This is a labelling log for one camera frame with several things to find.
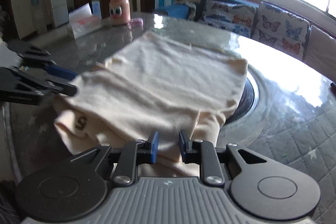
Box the butterfly print cushion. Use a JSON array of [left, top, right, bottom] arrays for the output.
[[251, 2, 310, 61], [198, 0, 257, 38]]

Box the cream beige garment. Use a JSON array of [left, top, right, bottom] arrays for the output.
[[54, 32, 248, 177]]

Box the black remote control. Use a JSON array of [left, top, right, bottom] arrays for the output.
[[330, 82, 336, 96]]

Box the white refrigerator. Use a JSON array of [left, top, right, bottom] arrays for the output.
[[48, 0, 69, 28]]

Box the pink cartoon face bottle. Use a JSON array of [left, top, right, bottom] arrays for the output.
[[109, 0, 131, 26]]

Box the white tissue pack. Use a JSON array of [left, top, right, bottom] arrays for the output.
[[67, 3, 102, 40]]

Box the plain beige cushion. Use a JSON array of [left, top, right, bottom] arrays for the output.
[[303, 25, 336, 81]]

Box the dark blue sofa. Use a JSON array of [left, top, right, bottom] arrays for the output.
[[154, 0, 336, 75]]

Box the pink hair tie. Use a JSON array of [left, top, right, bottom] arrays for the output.
[[127, 17, 144, 29]]

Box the butterfly print cushion left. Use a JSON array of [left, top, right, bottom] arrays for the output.
[[198, 0, 257, 38]]

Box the grey quilted star tablecloth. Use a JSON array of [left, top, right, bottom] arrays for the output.
[[0, 11, 336, 224]]

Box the butterfly print cushion right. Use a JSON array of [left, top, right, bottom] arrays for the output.
[[251, 2, 310, 61]]

